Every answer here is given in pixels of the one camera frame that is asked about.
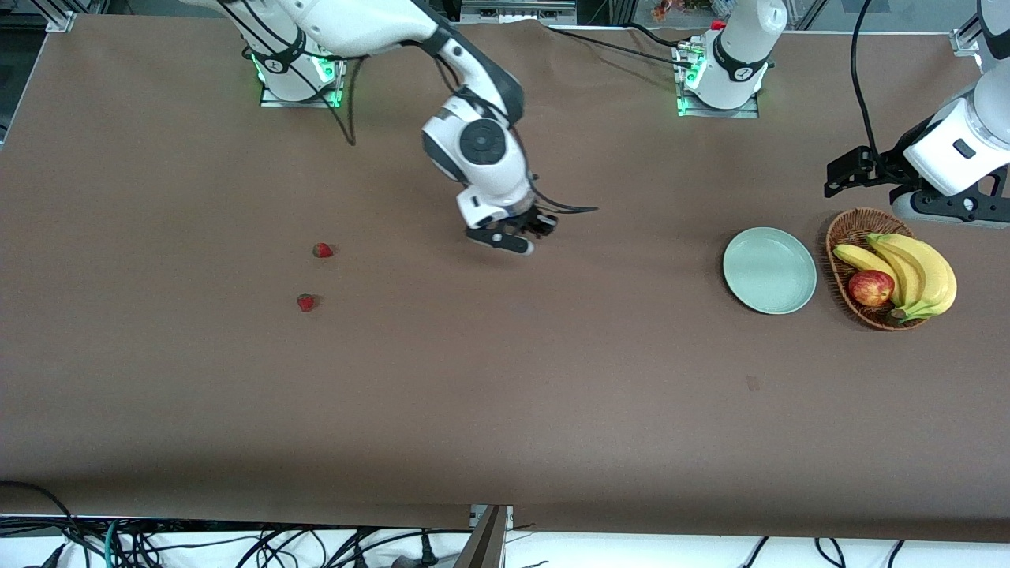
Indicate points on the red strawberry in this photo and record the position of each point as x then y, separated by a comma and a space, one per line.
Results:
306, 303
322, 251

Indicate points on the brown wicker basket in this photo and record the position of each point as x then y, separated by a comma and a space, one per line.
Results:
848, 229

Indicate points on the red apple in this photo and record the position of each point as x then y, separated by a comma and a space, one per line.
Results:
871, 288

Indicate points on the black power plug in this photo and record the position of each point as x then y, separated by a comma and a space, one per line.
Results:
427, 548

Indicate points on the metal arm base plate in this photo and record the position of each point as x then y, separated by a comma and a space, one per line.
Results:
304, 102
722, 113

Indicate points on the pale green round plate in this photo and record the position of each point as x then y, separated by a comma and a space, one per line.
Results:
769, 270

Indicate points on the small yellow banana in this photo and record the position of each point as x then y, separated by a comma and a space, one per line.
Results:
860, 258

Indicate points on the aluminium frame post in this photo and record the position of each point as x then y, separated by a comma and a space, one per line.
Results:
483, 544

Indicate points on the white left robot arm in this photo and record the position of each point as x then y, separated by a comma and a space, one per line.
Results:
742, 47

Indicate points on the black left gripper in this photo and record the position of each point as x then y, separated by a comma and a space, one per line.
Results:
884, 168

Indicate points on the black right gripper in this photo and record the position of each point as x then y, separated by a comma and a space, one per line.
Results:
533, 219

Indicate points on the colourful small objects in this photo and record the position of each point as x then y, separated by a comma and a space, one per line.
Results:
678, 8

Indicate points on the aluminium frame corner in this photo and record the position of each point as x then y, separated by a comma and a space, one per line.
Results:
966, 43
61, 22

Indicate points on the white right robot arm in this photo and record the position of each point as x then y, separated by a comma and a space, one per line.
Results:
481, 142

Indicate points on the table cover sheet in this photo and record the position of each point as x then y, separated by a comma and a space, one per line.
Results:
505, 394

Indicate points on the grey metal frame rail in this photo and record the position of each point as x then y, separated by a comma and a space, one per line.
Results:
517, 9

